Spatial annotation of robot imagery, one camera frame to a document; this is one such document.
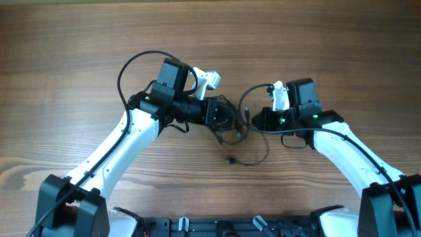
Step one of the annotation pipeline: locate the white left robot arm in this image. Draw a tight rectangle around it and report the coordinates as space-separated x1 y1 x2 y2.
28 58 221 236

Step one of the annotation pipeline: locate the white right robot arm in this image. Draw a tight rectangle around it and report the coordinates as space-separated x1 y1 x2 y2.
251 78 420 236

